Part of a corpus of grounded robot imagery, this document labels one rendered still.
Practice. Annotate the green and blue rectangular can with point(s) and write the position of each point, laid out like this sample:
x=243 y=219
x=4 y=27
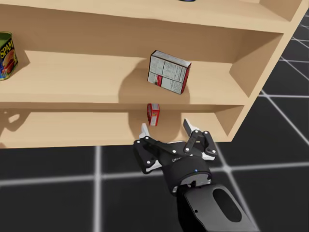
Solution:
x=7 y=58

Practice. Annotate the red and white carton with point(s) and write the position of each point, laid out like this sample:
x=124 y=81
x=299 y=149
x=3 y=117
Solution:
x=167 y=72

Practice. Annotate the blue flat can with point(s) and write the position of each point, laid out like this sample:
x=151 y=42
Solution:
x=187 y=0

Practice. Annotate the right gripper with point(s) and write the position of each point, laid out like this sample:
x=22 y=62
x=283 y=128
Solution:
x=183 y=169

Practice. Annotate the pale wooden shelf unit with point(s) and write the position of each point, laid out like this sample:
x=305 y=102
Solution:
x=72 y=72

